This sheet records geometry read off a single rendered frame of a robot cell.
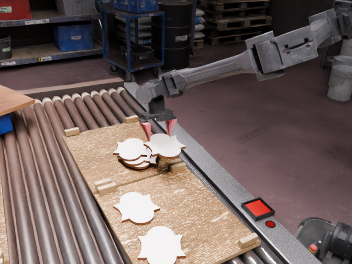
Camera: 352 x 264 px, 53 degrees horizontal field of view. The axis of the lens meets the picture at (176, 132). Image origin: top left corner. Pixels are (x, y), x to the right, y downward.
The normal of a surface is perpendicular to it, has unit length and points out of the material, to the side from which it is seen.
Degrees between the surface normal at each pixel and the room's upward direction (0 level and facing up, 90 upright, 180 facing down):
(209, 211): 0
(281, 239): 0
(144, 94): 81
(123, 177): 0
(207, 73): 94
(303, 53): 76
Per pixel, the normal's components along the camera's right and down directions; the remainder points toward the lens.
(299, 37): -0.16, 0.26
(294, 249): 0.04, -0.87
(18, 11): 0.55, 0.43
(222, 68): -0.71, 0.38
